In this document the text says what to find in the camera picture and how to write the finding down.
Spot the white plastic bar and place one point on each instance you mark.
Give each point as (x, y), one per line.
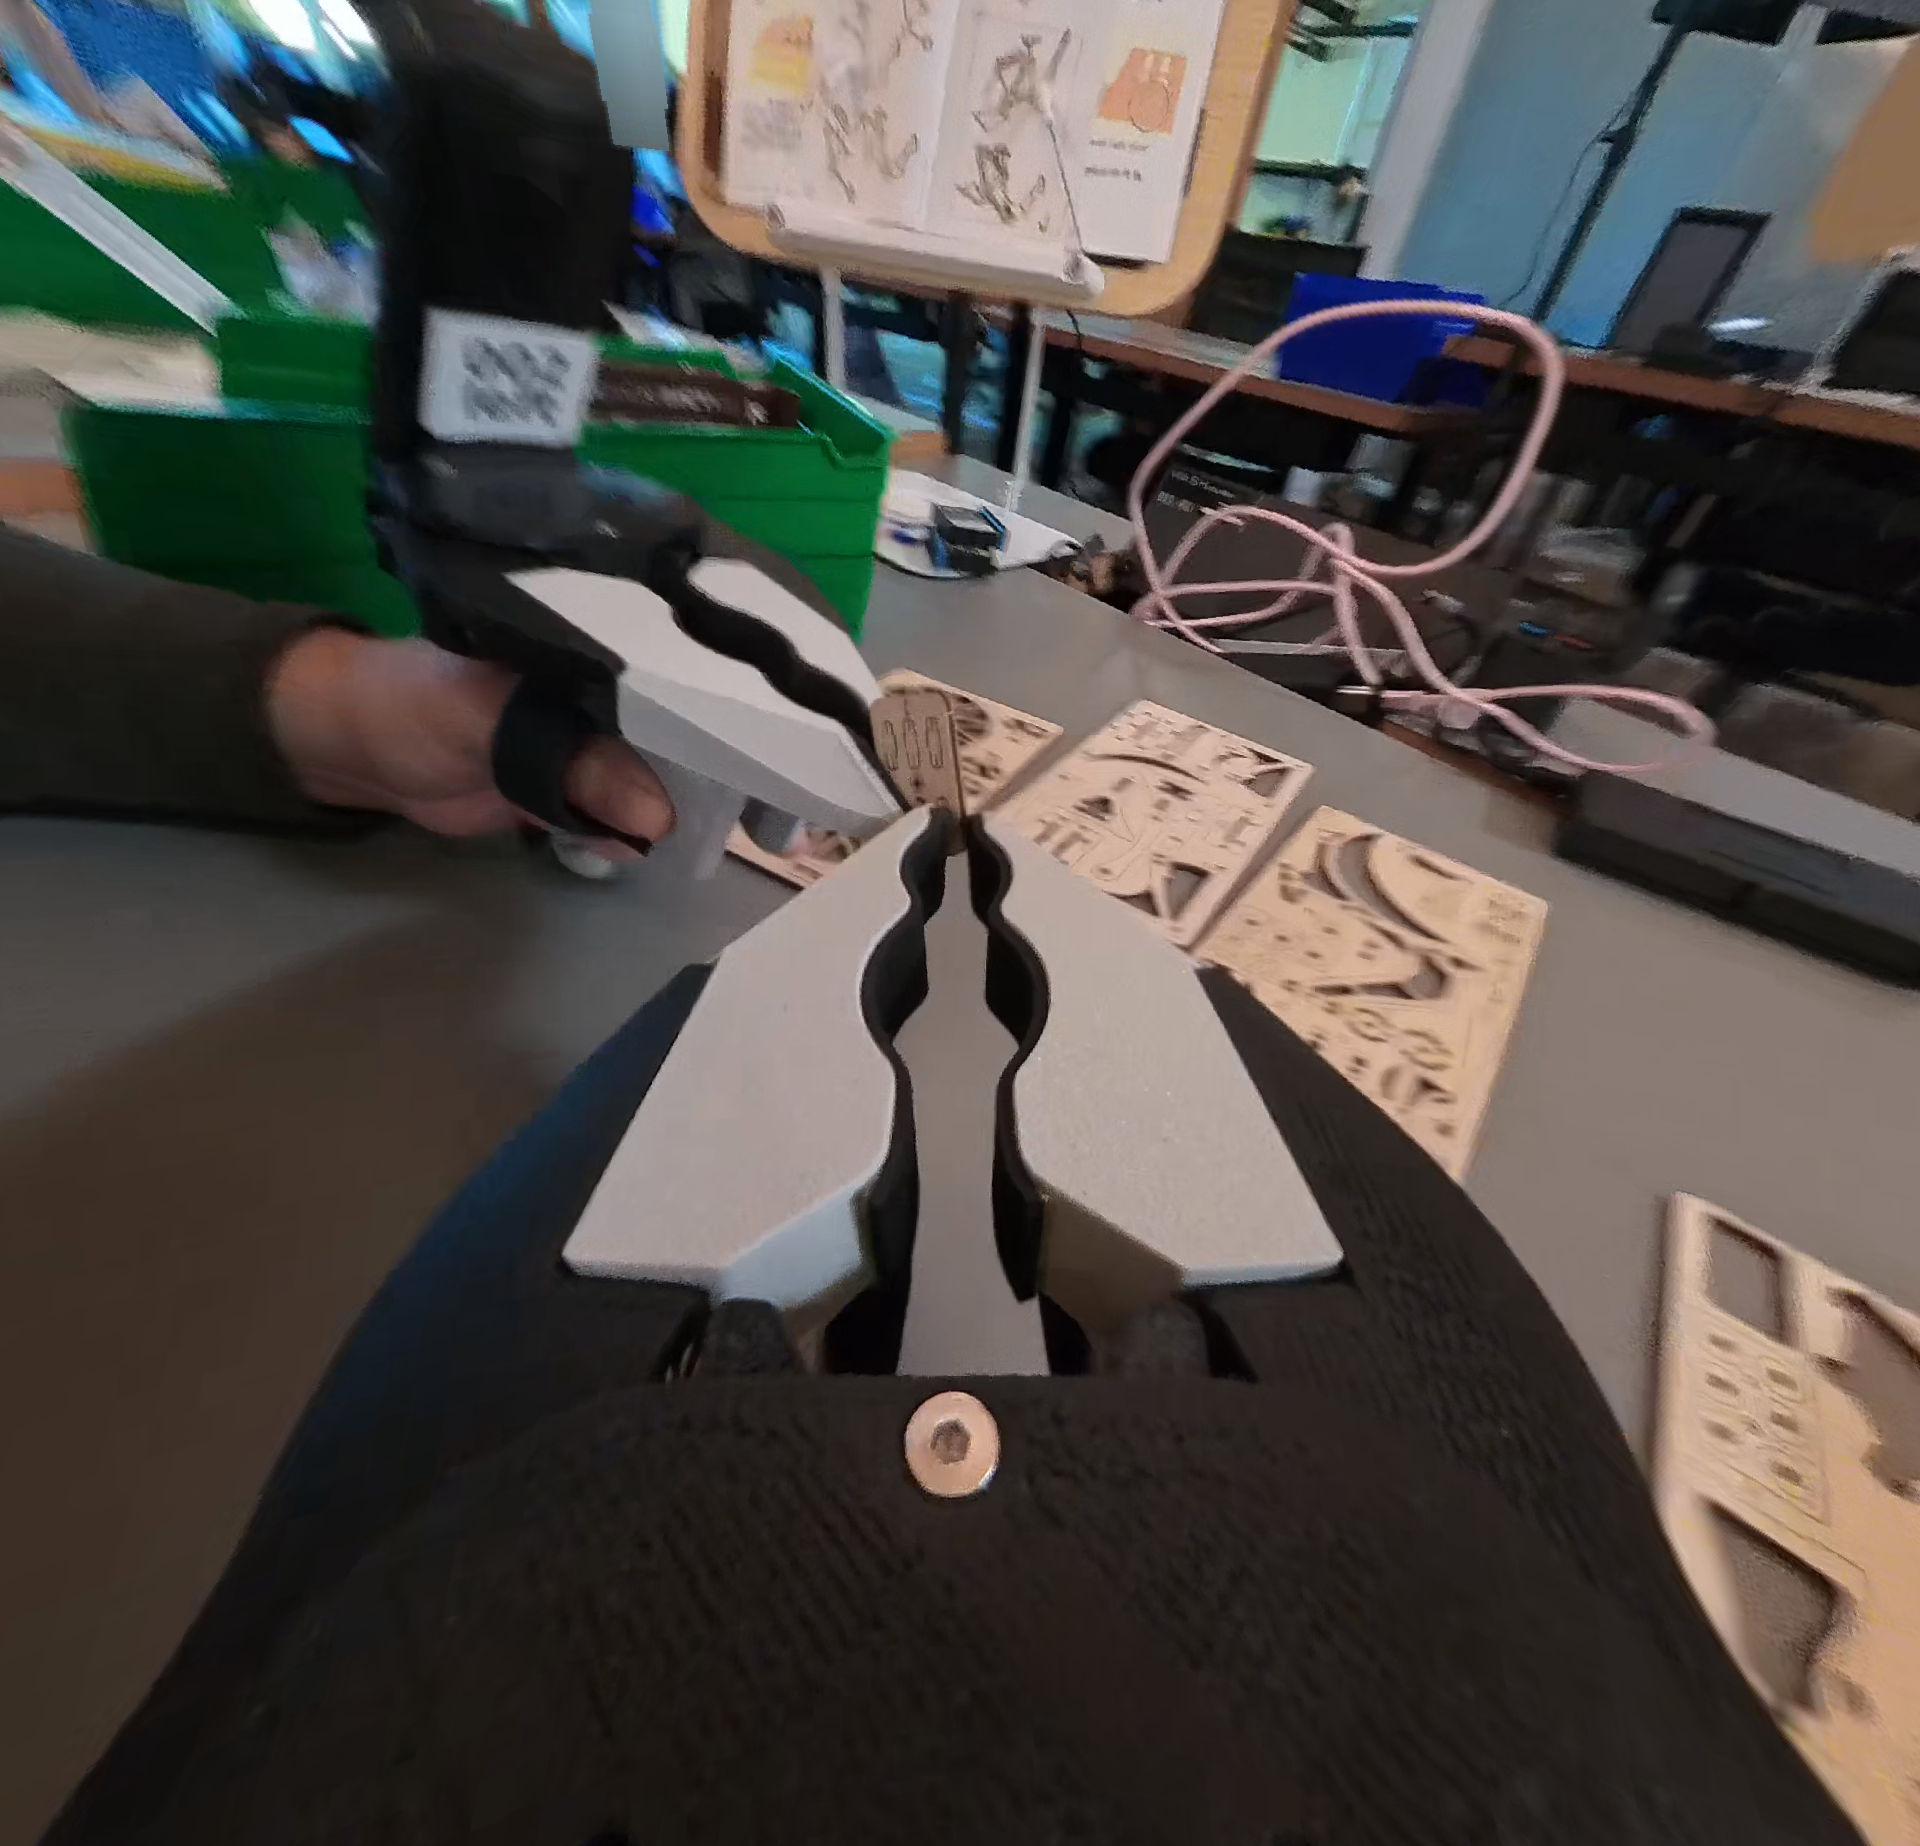
(90, 217)

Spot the person's left hand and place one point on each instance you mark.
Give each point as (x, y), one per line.
(391, 737)

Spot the blue plastic bin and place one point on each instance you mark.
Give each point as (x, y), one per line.
(1348, 337)

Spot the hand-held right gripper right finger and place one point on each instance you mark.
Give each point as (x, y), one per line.
(1170, 1127)

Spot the small slotted wooden part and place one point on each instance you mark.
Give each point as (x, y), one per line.
(913, 744)

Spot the wooden display board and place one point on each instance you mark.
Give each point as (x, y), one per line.
(1259, 151)

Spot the large green plastic bin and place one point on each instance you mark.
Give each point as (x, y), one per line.
(194, 497)

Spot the wooden sheet with frame cutouts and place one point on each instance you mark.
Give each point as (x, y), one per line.
(1118, 744)

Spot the white paper sheet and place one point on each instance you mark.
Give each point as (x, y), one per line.
(1043, 533)

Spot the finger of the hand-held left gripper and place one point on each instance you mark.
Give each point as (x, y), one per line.
(720, 720)
(780, 616)

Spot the wooden sheet with round holes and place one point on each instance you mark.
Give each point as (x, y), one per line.
(1893, 1725)

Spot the wooden sheet with wheel cutouts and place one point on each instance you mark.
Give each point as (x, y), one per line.
(1004, 744)

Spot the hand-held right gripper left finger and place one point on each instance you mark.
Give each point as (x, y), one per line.
(734, 1127)

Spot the background wooden table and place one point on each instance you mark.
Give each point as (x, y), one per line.
(1649, 369)

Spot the wooden sheet with curved cutouts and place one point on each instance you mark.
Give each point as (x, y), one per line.
(1476, 1064)

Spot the small black blue device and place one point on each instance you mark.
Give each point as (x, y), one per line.
(963, 539)

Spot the white stand frame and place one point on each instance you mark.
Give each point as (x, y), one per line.
(1028, 390)

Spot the person's left forearm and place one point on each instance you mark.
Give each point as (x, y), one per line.
(136, 675)

